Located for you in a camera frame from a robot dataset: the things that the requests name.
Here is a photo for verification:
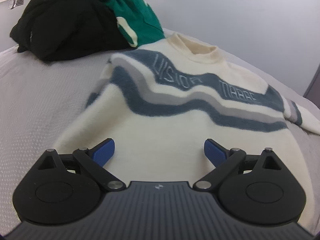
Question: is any black garment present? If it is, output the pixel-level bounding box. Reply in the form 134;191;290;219
10;0;130;61

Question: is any green garment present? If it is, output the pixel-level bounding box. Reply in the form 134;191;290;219
101;0;164;48

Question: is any cream sweater with blue stripes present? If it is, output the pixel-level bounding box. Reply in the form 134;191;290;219
55;34;319;232

